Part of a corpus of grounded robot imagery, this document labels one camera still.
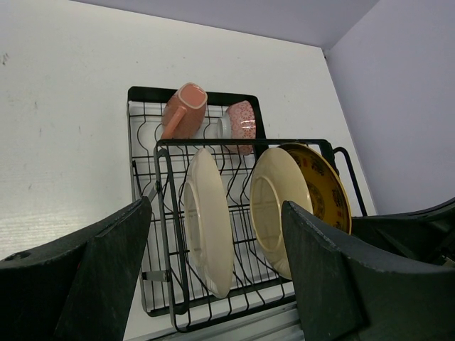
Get pink floral small bowl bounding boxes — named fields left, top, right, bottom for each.
left=217, top=100, right=256, bottom=139

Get cream plate green brushstroke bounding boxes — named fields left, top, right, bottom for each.
left=183, top=148, right=234, bottom=298

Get black wire dish rack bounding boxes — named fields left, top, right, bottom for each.
left=127, top=85, right=369, bottom=333

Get yellow patterned plate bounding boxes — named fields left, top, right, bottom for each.
left=280, top=143, right=352, bottom=234

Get pink floral mug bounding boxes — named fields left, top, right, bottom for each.
left=161, top=82, right=208, bottom=139

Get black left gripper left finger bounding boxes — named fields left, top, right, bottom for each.
left=1, top=197, right=151, bottom=340

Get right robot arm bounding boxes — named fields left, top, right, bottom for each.
left=352, top=199, right=454, bottom=268

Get cream plate small motifs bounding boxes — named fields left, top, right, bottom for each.
left=250, top=147, right=313, bottom=280

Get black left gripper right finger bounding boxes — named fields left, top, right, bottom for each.
left=282, top=201, right=454, bottom=340

